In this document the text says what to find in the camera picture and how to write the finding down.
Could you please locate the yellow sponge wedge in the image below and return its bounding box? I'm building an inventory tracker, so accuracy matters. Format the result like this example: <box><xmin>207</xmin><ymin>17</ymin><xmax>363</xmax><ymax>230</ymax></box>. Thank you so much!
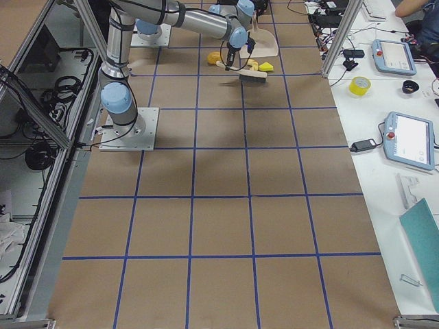
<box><xmin>258</xmin><ymin>62</ymin><xmax>274</xmax><ymax>73</ymax></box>

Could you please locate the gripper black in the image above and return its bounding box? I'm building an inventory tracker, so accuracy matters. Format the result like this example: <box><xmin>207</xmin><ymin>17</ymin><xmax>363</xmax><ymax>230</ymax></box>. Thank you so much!
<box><xmin>224</xmin><ymin>46</ymin><xmax>239</xmax><ymax>71</ymax></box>

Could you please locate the teach pendant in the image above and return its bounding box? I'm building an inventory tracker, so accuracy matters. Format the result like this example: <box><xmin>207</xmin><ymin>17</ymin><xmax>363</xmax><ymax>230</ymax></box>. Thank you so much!
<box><xmin>371</xmin><ymin>39</ymin><xmax>417</xmax><ymax>76</ymax></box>
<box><xmin>382</xmin><ymin>111</ymin><xmax>435</xmax><ymax>171</ymax></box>

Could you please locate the beige plastic dustpan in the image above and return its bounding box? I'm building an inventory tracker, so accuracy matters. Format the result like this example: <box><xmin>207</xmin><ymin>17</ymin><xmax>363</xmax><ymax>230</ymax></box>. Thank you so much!
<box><xmin>249</xmin><ymin>18</ymin><xmax>278</xmax><ymax>58</ymax></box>

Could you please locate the aluminium frame post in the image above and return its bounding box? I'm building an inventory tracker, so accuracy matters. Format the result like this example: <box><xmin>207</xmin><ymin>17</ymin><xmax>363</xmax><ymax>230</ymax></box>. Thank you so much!
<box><xmin>321</xmin><ymin>0</ymin><xmax>363</xmax><ymax>78</ymax></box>

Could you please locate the lower teach pendant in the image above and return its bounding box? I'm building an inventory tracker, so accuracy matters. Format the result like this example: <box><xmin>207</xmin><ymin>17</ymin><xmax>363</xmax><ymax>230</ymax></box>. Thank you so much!
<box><xmin>382</xmin><ymin>111</ymin><xmax>435</xmax><ymax>171</ymax></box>

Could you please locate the upper teach pendant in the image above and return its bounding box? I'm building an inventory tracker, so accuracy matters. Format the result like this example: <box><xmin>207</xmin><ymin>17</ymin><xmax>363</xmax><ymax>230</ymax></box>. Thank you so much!
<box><xmin>371</xmin><ymin>39</ymin><xmax>417</xmax><ymax>76</ymax></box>

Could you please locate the beige hand brush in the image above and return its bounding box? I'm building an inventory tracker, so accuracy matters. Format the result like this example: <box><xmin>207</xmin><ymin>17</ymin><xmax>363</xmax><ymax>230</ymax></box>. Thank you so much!
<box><xmin>215</xmin><ymin>61</ymin><xmax>268</xmax><ymax>83</ymax></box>

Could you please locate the black power adapter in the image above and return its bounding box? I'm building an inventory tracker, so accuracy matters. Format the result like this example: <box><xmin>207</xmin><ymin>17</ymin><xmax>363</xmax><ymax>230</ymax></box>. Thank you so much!
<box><xmin>349</xmin><ymin>138</ymin><xmax>377</xmax><ymax>153</ymax></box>

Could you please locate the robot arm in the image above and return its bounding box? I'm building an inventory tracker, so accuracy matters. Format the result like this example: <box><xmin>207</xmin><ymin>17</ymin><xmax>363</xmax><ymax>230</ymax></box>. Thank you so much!
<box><xmin>99</xmin><ymin>1</ymin><xmax>254</xmax><ymax>138</ymax></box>
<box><xmin>122</xmin><ymin>1</ymin><xmax>254</xmax><ymax>48</ymax></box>

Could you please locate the black webcam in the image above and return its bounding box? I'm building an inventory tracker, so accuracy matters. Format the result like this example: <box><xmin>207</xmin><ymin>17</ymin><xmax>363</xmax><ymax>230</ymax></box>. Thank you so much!
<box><xmin>342</xmin><ymin>49</ymin><xmax>365</xmax><ymax>71</ymax></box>

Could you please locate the toy croissant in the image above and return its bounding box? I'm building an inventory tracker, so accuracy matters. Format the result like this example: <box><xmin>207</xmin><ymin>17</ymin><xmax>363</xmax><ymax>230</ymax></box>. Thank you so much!
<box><xmin>246</xmin><ymin>58</ymin><xmax>259</xmax><ymax>71</ymax></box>

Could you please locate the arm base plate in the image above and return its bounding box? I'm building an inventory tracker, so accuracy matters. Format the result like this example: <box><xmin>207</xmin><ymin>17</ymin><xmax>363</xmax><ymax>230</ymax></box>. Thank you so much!
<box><xmin>98</xmin><ymin>108</ymin><xmax>159</xmax><ymax>151</ymax></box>
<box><xmin>131</xmin><ymin>19</ymin><xmax>171</xmax><ymax>48</ymax></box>

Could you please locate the yellow tape roll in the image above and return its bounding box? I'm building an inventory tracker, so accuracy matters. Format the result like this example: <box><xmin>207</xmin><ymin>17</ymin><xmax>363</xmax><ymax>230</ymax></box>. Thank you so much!
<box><xmin>348</xmin><ymin>76</ymin><xmax>371</xmax><ymax>97</ymax></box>

